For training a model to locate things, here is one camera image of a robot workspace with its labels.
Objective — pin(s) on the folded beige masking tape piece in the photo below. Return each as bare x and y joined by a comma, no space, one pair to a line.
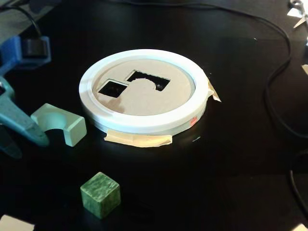
214,94

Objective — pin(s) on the light green arch block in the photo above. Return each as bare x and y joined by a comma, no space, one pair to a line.
74,131

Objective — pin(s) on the grey metal scissors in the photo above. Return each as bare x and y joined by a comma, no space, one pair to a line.
299,14

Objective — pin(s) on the brown cardboard lid with holes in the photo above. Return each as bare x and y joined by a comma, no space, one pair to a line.
149,101

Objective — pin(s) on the small beige paper corner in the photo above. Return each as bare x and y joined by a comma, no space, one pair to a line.
302,227

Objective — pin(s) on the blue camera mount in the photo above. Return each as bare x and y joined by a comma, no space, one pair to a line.
12,51

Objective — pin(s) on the white object at edge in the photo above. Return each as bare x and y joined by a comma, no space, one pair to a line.
305,72

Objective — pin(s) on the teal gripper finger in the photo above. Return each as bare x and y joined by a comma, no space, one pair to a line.
9,144
21,118

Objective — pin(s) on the long beige masking tape strip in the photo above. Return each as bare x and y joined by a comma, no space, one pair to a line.
139,140

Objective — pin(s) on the beige paper sheet corner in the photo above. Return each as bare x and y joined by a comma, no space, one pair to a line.
14,223

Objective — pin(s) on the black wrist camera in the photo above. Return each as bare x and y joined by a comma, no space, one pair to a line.
33,47

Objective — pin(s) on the dark green wooden cube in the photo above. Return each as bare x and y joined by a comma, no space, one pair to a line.
99,195

